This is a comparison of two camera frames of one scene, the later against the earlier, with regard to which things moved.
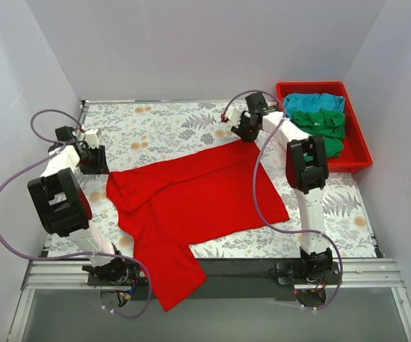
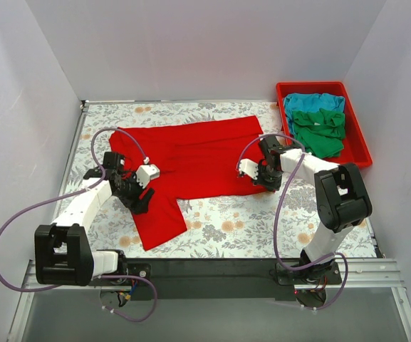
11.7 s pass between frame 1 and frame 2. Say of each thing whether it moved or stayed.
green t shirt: stayed
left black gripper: moved
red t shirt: moved
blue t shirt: stayed
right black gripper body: moved
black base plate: stayed
